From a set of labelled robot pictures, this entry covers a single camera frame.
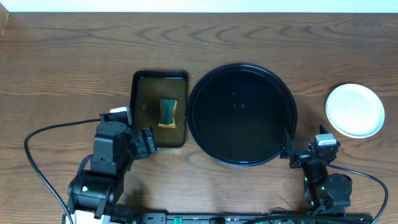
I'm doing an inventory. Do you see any pale green plate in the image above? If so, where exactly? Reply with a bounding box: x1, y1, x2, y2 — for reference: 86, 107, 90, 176
325, 83, 385, 139

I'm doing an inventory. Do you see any yellow green scrub sponge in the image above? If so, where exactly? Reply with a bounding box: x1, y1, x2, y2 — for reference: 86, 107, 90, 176
158, 99, 178, 128

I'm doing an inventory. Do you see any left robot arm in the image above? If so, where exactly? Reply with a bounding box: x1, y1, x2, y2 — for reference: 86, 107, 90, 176
63, 121, 157, 223

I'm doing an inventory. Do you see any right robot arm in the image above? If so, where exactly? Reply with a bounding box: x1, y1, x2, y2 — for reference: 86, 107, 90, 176
280, 125, 352, 216

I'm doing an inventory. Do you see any black rectangular water tray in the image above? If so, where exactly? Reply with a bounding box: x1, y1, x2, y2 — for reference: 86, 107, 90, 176
130, 70, 188, 148

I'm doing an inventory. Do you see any round black serving tray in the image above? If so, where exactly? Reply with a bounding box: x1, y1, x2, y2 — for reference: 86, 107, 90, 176
187, 63, 298, 167

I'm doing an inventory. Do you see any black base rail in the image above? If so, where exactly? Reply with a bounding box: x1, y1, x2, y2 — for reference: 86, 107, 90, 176
132, 213, 373, 224

